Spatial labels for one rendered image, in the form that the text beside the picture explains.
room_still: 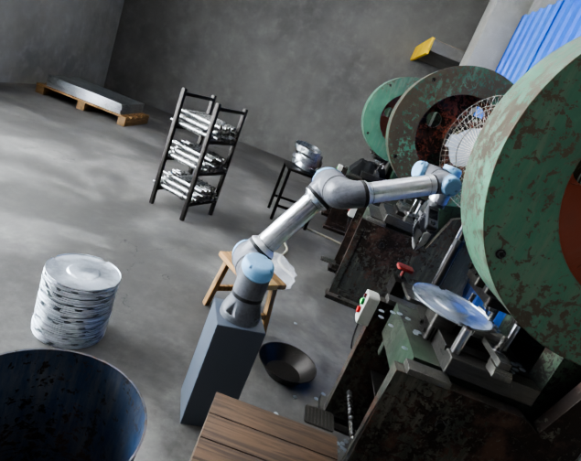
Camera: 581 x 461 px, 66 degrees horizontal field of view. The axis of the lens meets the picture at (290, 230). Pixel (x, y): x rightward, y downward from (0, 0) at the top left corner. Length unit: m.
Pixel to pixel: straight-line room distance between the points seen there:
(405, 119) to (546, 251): 1.80
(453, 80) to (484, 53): 3.88
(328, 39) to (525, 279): 7.21
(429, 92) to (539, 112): 1.80
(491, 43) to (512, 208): 5.74
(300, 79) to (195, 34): 1.94
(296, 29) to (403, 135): 5.53
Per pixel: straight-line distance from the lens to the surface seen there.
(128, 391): 1.24
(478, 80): 2.90
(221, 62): 8.29
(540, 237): 1.14
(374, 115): 4.52
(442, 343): 1.59
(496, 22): 6.80
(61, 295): 1.95
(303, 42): 8.12
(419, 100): 2.83
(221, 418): 1.40
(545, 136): 1.09
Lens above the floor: 1.28
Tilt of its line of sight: 17 degrees down
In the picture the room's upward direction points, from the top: 22 degrees clockwise
